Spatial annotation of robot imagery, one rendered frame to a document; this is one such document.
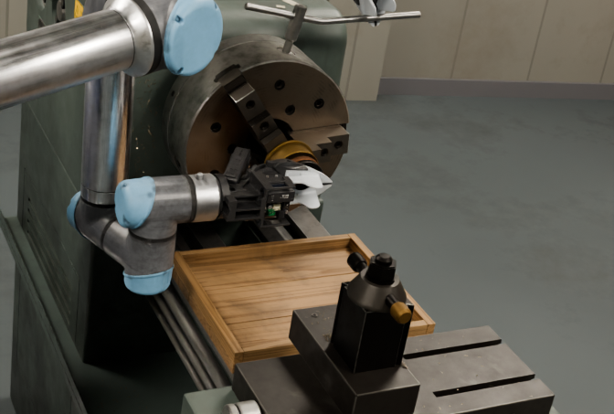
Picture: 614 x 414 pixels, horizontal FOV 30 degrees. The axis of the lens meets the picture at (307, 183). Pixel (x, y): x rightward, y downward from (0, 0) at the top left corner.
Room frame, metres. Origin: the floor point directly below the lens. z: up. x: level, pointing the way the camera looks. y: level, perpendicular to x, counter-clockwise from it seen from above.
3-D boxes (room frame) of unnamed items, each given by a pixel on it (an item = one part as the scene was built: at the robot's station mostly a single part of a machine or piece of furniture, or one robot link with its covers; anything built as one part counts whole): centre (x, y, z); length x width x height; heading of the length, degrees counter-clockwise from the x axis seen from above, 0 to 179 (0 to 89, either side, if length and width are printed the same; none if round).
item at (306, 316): (1.34, -0.10, 1.00); 0.20 x 0.10 x 0.05; 29
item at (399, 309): (1.27, -0.14, 1.14); 0.04 x 0.02 x 0.02; 29
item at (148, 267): (1.56, 0.24, 0.98); 0.11 x 0.08 x 0.11; 49
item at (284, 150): (1.74, 0.03, 1.08); 0.09 x 0.09 x 0.09; 29
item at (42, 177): (2.20, 0.31, 0.43); 0.60 x 0.48 x 0.86; 29
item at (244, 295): (1.65, -0.02, 0.89); 0.36 x 0.30 x 0.04; 119
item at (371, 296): (1.31, -0.12, 1.14); 0.08 x 0.08 x 0.03
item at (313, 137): (1.84, -0.01, 1.09); 0.12 x 0.11 x 0.05; 119
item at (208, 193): (1.58, 0.16, 1.08); 0.08 x 0.05 x 0.08; 29
